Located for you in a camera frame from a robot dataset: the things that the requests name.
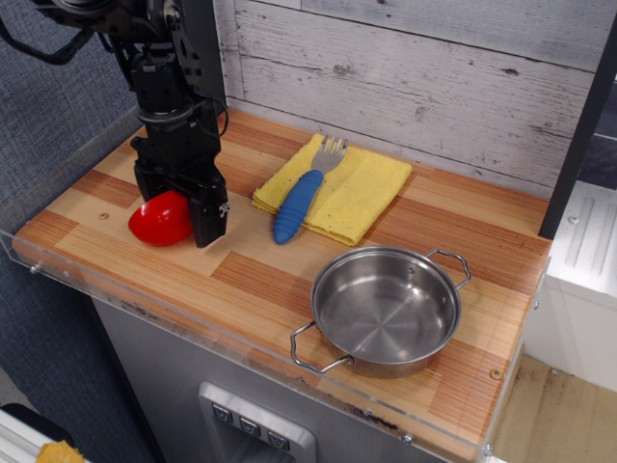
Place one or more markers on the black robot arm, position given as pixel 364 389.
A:
pixel 168 76

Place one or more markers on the grey cabinet with dispenser panel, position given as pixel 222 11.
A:
pixel 208 401

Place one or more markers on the yellow folded cloth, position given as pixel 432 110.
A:
pixel 350 199

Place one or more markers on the blue handled metal fork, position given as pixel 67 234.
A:
pixel 295 207

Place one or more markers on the black vertical post right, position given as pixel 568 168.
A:
pixel 589 118

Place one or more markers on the black vertical post left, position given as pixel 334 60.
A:
pixel 197 47

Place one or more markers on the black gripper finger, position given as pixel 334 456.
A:
pixel 209 207
pixel 153 181

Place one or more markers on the yellow object bottom left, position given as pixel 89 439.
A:
pixel 59 452

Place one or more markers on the red half tomato bowl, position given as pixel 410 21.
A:
pixel 162 221

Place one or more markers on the black vertical post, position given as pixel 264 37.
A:
pixel 589 118
pixel 197 47

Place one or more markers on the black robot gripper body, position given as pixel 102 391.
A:
pixel 183 143

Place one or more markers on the steel pan with handles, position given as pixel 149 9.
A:
pixel 386 310

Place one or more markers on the clear acrylic table guard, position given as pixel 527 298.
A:
pixel 69 173

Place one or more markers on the white appliance at right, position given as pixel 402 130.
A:
pixel 572 321

